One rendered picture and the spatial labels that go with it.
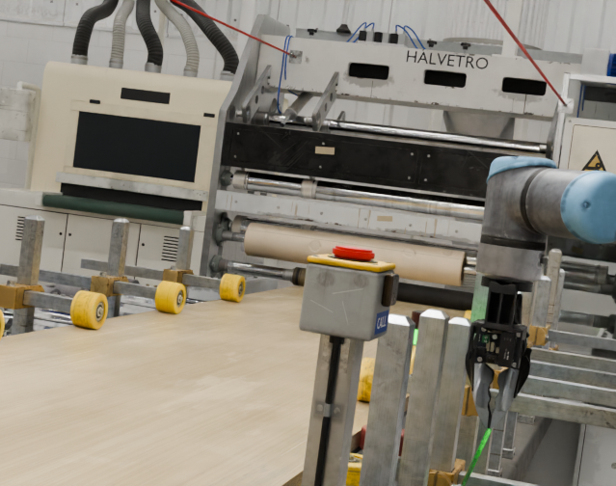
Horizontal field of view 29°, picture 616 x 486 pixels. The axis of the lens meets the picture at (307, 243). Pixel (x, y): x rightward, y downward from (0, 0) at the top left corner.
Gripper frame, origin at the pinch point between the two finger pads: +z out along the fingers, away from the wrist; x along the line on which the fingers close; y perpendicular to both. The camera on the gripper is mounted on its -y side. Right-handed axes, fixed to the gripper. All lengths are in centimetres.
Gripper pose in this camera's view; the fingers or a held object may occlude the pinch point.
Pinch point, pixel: (490, 418)
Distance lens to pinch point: 174.7
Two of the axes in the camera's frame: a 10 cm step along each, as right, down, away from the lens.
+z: -1.2, 9.9, 0.5
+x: 9.5, 1.3, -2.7
